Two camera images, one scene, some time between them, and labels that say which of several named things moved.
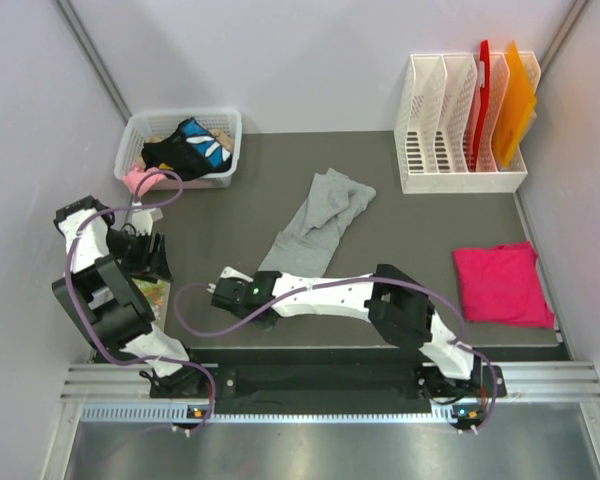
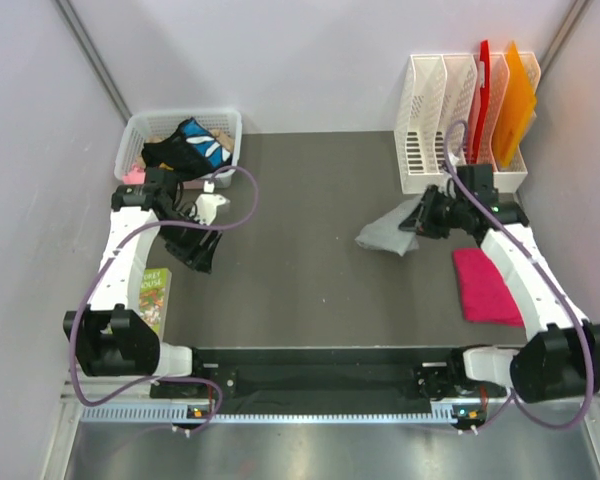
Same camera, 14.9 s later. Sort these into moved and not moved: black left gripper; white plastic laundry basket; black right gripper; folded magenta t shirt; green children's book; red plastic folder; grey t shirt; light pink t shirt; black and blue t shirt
Moved: black left gripper; grey t shirt; black right gripper
Not moved: black and blue t shirt; green children's book; folded magenta t shirt; light pink t shirt; red plastic folder; white plastic laundry basket
